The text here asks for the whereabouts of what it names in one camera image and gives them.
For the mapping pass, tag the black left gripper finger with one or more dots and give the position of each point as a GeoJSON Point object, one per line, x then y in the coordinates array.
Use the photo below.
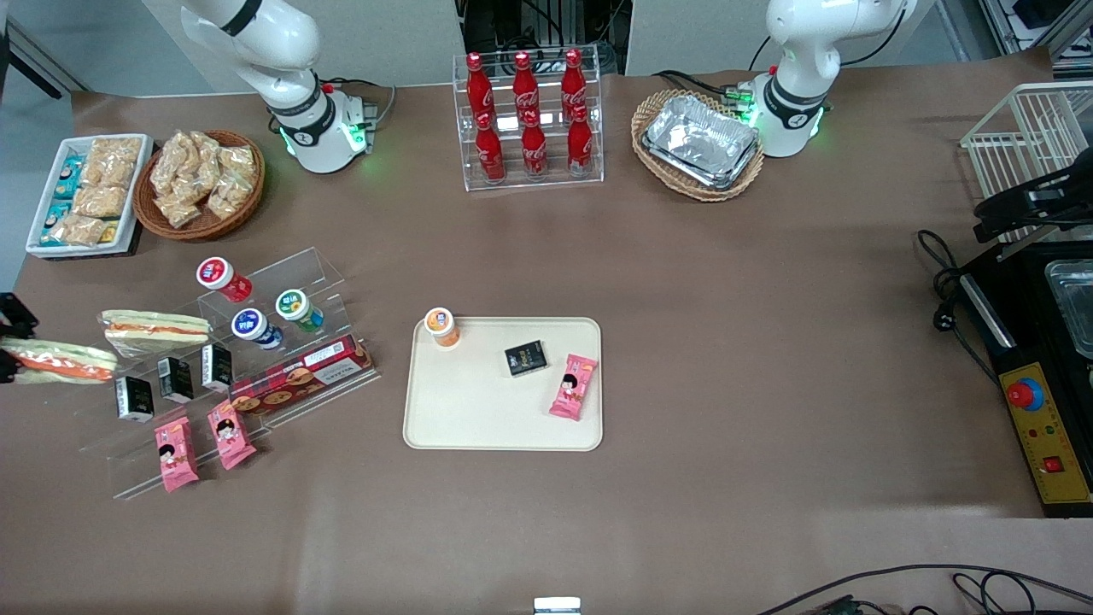
{"type": "Point", "coordinates": [13, 316]}

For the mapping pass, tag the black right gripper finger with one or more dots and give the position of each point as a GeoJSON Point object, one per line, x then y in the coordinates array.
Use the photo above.
{"type": "Point", "coordinates": [7, 367]}

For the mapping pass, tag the sandwich orange filling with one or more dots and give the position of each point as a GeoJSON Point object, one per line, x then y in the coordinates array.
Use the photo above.
{"type": "Point", "coordinates": [64, 363]}
{"type": "Point", "coordinates": [162, 333]}

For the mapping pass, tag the white rectangular snack tray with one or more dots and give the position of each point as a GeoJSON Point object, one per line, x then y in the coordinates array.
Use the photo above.
{"type": "Point", "coordinates": [141, 184]}

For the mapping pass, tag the beige plastic serving tray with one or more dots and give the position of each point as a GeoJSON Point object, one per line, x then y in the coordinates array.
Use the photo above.
{"type": "Point", "coordinates": [478, 410]}

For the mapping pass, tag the aluminium foil tray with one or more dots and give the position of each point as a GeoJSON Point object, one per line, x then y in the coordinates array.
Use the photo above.
{"type": "Point", "coordinates": [700, 141]}

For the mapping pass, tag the black tray sealer machine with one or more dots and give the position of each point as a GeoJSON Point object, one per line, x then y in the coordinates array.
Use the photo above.
{"type": "Point", "coordinates": [1016, 299]}

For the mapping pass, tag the metal tray in sealer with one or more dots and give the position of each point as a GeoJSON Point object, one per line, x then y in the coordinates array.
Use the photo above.
{"type": "Point", "coordinates": [1076, 307]}

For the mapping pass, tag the clear bag of crackers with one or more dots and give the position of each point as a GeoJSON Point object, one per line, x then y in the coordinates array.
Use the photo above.
{"type": "Point", "coordinates": [101, 202]}
{"type": "Point", "coordinates": [113, 161]}
{"type": "Point", "coordinates": [77, 229]}

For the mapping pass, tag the teal snack pack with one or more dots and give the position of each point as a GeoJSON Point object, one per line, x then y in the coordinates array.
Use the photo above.
{"type": "Point", "coordinates": [56, 215]}
{"type": "Point", "coordinates": [70, 178]}

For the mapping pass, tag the small black snack box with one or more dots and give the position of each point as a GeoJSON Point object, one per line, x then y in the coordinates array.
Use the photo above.
{"type": "Point", "coordinates": [135, 399]}
{"type": "Point", "coordinates": [217, 368]}
{"type": "Point", "coordinates": [176, 380]}
{"type": "Point", "coordinates": [525, 359]}

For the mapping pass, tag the pink snack bar pack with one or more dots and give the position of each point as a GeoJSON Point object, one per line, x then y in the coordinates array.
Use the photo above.
{"type": "Point", "coordinates": [176, 454]}
{"type": "Point", "coordinates": [572, 389]}
{"type": "Point", "coordinates": [230, 436]}

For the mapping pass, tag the clear bag of fried snacks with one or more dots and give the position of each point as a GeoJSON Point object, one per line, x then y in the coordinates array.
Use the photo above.
{"type": "Point", "coordinates": [171, 162]}
{"type": "Point", "coordinates": [178, 209]}
{"type": "Point", "coordinates": [229, 196]}
{"type": "Point", "coordinates": [203, 154]}
{"type": "Point", "coordinates": [237, 162]}

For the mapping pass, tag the brown wicker snack basket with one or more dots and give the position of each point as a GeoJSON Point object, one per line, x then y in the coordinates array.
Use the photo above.
{"type": "Point", "coordinates": [201, 229]}

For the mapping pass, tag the red lid snack cup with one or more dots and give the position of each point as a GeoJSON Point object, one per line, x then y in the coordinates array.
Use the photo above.
{"type": "Point", "coordinates": [218, 276]}

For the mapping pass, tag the blue lid snack cup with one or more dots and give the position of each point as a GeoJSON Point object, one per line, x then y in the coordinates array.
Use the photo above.
{"type": "Point", "coordinates": [252, 326]}

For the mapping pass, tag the clear acrylic tiered display shelf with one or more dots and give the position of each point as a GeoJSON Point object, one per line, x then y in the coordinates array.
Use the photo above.
{"type": "Point", "coordinates": [282, 273]}

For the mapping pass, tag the green lid snack cup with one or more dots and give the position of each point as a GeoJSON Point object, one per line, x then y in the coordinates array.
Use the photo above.
{"type": "Point", "coordinates": [295, 306]}

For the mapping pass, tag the red cookie box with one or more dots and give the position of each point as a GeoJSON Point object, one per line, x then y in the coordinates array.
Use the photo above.
{"type": "Point", "coordinates": [299, 377]}

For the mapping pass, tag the orange lid snack cup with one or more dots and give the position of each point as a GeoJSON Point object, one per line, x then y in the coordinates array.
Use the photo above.
{"type": "Point", "coordinates": [441, 326]}

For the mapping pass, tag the red cola bottle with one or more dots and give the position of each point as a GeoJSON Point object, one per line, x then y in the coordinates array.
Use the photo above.
{"type": "Point", "coordinates": [534, 152]}
{"type": "Point", "coordinates": [524, 84]}
{"type": "Point", "coordinates": [491, 154]}
{"type": "Point", "coordinates": [573, 81]}
{"type": "Point", "coordinates": [580, 147]}
{"type": "Point", "coordinates": [479, 85]}

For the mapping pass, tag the black equipment rack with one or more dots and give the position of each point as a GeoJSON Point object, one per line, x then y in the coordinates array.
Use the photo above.
{"type": "Point", "coordinates": [495, 26]}

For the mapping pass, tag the clear acrylic bottle rack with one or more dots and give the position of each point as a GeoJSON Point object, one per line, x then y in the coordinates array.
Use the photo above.
{"type": "Point", "coordinates": [598, 128]}

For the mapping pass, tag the light wicker basket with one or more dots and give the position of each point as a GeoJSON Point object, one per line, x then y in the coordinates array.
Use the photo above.
{"type": "Point", "coordinates": [709, 193]}

